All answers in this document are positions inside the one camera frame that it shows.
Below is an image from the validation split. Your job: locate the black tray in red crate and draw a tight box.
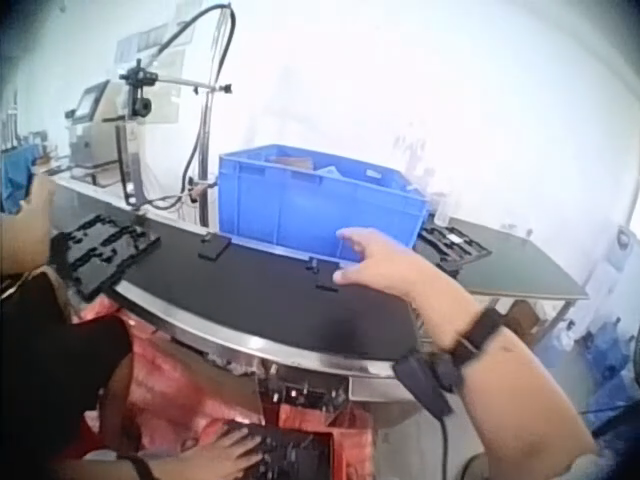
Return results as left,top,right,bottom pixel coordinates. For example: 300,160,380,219
249,424,334,480

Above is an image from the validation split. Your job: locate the blue plastic crate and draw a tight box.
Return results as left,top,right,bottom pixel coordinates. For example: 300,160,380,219
218,143,431,265

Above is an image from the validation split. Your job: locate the red plastic crate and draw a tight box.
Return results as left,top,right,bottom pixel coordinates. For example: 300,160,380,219
259,403,374,480

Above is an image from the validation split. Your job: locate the pink plastic bag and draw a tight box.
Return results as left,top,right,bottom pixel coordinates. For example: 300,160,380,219
74,298,269,464

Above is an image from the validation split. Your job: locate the small black plastic part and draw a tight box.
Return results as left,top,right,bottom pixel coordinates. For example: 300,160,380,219
197,233,233,262
305,256,342,293

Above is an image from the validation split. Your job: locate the brown cardboard box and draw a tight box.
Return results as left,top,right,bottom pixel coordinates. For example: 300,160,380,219
503,298,547,347

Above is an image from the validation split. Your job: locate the person's left hand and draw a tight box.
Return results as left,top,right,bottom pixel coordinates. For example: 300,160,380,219
185,424,269,480

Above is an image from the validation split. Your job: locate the black plastic tray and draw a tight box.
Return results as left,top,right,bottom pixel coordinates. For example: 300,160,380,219
49,214,162,303
417,224,494,276

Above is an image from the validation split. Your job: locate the grey inkjet printer machine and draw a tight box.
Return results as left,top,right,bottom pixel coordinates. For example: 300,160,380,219
63,79,142,170

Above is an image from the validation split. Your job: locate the group of blue water jugs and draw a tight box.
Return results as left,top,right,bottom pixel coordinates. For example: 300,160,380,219
547,317,640,404

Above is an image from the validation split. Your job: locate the black wrist band cable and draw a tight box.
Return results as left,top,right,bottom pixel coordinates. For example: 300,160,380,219
435,412,452,480

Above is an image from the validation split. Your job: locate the black printer hose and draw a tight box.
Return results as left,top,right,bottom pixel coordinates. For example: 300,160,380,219
142,2,239,214

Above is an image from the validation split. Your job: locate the black topped table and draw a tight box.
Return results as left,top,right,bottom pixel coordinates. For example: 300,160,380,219
439,214,592,346

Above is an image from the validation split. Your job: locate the blue cloth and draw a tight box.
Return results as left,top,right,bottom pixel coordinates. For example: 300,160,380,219
0,143,40,215

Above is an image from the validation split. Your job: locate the black belt conveyor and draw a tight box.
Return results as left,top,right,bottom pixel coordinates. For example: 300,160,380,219
29,164,426,416

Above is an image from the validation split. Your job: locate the person's right hand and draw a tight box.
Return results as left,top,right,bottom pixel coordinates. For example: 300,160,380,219
332,226,485,352

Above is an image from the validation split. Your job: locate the metal print head stand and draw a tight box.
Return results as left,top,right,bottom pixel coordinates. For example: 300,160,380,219
116,57,236,229

